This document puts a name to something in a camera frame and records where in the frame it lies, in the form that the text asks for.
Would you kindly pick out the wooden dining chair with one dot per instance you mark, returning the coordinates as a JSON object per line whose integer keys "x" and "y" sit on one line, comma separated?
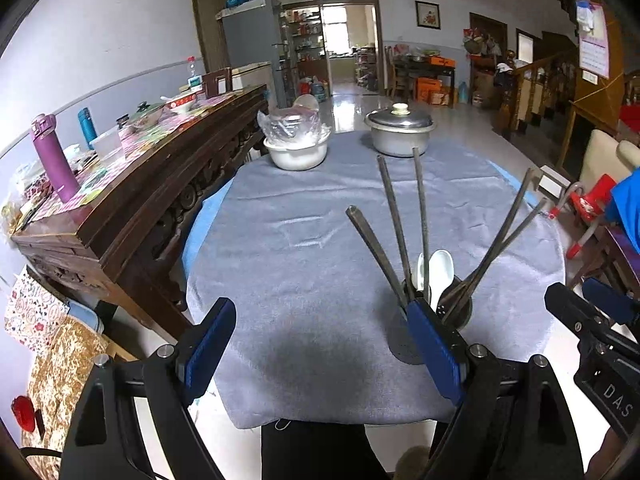
{"x": 391, "y": 72}

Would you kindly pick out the clear plastic bag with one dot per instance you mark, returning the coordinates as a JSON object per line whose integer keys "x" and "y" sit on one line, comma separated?
{"x": 292, "y": 125}

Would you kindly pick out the wooden doorway frame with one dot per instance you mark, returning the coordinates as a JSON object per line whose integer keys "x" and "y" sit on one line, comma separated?
{"x": 378, "y": 45}

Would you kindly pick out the white chest freezer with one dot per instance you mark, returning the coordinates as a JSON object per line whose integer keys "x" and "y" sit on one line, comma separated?
{"x": 252, "y": 82}

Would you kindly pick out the orange cardboard boxes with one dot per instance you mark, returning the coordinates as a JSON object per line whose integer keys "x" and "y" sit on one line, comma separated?
{"x": 432, "y": 91}

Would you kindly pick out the grey tablecloth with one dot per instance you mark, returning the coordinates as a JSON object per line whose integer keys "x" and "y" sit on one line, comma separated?
{"x": 310, "y": 270}

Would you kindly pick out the light blue table cover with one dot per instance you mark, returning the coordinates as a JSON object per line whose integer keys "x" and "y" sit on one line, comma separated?
{"x": 202, "y": 230}

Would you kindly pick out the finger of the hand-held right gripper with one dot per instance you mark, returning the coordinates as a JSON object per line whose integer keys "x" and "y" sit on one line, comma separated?
{"x": 575, "y": 312}
{"x": 610, "y": 302}

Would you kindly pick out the wooden stair railing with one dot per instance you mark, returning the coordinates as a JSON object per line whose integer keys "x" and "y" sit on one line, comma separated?
{"x": 530, "y": 90}

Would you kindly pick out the brown wooden box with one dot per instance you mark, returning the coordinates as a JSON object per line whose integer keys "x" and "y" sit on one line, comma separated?
{"x": 217, "y": 82}

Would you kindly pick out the grey refrigerator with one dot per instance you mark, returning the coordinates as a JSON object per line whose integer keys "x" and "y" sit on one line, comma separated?
{"x": 250, "y": 35}

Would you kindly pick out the glass lidded bowl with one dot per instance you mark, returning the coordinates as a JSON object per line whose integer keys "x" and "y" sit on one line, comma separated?
{"x": 146, "y": 116}

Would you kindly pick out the blue water jug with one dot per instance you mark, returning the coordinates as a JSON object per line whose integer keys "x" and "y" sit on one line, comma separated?
{"x": 464, "y": 92}

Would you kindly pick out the red capped plastic bottle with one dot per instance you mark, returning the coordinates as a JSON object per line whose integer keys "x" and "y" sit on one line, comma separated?
{"x": 193, "y": 77}

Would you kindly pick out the small white stool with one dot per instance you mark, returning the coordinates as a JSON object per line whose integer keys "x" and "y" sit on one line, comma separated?
{"x": 552, "y": 182}

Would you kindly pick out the white basin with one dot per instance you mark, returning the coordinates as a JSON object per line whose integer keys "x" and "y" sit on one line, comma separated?
{"x": 297, "y": 155}

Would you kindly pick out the purple thermos bottle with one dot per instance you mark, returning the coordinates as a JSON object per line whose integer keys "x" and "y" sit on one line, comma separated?
{"x": 55, "y": 160}

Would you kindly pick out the red patterned bowl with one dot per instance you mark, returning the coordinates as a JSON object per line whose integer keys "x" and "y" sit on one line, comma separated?
{"x": 181, "y": 105}

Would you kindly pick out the dark wooden side table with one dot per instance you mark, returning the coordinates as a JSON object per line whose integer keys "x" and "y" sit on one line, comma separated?
{"x": 410, "y": 67}

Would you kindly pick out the flat orange box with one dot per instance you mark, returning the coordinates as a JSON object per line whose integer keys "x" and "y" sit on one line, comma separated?
{"x": 442, "y": 61}

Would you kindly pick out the aluminium pot lid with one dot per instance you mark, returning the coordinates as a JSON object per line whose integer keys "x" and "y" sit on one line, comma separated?
{"x": 400, "y": 119}

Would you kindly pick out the blue jacket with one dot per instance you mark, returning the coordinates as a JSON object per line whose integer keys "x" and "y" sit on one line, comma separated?
{"x": 625, "y": 205}

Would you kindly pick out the framed picture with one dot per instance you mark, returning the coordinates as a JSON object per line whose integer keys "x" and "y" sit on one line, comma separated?
{"x": 428, "y": 15}

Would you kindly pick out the teal thermos bottle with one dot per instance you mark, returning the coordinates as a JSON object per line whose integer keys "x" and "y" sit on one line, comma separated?
{"x": 87, "y": 127}

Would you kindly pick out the dark wooden sideboard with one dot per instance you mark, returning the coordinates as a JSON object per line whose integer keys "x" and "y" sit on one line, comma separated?
{"x": 140, "y": 220}

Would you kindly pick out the wall calendar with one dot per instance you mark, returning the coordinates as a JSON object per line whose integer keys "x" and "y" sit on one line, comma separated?
{"x": 594, "y": 50}

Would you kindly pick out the glass shelf unit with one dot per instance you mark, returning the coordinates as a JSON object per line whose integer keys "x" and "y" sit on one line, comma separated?
{"x": 302, "y": 45}

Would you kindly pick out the floral paper bag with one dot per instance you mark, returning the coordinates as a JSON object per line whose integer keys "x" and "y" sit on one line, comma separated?
{"x": 32, "y": 310}

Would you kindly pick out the gold patterned cloth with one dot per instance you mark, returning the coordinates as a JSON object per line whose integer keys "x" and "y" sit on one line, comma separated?
{"x": 60, "y": 375}

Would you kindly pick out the beige sofa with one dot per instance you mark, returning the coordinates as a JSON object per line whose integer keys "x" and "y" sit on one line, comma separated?
{"x": 600, "y": 155}

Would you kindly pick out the red plastic child chair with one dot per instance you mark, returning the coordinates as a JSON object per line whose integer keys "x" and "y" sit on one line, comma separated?
{"x": 590, "y": 202}

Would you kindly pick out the person's right forearm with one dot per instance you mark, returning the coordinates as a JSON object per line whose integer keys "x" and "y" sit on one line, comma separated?
{"x": 605, "y": 455}

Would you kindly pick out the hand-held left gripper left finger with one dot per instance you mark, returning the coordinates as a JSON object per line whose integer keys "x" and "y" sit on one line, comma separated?
{"x": 212, "y": 345}

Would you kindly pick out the brown wooden door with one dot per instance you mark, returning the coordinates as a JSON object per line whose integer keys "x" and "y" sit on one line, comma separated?
{"x": 212, "y": 20}

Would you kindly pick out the clear plastic container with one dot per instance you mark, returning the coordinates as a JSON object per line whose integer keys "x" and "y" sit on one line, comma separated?
{"x": 107, "y": 145}

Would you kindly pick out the floral table mat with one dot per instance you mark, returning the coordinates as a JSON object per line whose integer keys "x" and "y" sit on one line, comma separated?
{"x": 140, "y": 145}

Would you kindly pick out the white spoon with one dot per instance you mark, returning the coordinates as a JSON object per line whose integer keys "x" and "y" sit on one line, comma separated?
{"x": 441, "y": 270}
{"x": 420, "y": 270}

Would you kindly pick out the aluminium pot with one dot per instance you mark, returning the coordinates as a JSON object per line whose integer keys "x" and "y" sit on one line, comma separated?
{"x": 400, "y": 142}

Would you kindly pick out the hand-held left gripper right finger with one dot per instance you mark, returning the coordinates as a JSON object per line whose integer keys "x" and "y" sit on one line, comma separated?
{"x": 435, "y": 355}

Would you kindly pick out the person's black trousers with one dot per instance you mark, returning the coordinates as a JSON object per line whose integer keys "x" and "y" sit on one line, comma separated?
{"x": 320, "y": 452}

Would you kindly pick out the dark metal utensil holder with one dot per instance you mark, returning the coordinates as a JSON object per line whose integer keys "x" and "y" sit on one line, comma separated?
{"x": 400, "y": 345}

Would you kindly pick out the red round object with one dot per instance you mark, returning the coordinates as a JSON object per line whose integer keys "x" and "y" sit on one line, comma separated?
{"x": 23, "y": 412}

